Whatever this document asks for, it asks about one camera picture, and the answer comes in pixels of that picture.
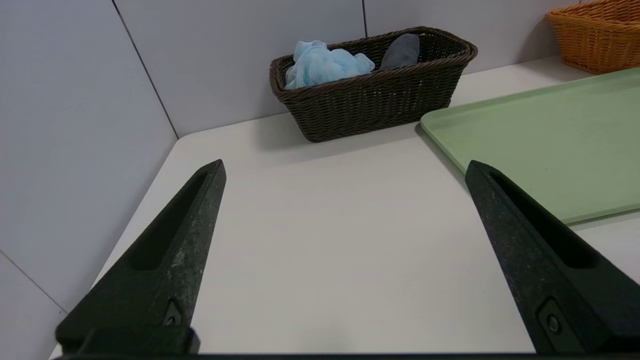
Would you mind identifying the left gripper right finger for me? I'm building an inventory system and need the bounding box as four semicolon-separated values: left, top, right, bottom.
464;160;640;356

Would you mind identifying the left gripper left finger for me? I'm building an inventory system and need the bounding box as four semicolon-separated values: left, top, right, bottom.
55;159;227;356

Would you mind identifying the light blue bath loofah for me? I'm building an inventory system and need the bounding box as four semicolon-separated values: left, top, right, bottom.
285;40;376;91

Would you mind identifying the dark grey towel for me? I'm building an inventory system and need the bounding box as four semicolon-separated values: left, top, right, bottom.
380;33;421;70

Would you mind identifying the orange wicker basket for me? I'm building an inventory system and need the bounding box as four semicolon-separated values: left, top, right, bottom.
544;0;640;75

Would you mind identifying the dark brown wicker basket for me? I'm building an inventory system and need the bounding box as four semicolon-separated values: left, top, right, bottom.
269;26;479;144

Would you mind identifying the light green plastic tray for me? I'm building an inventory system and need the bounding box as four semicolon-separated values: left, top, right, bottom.
420;67;640;225

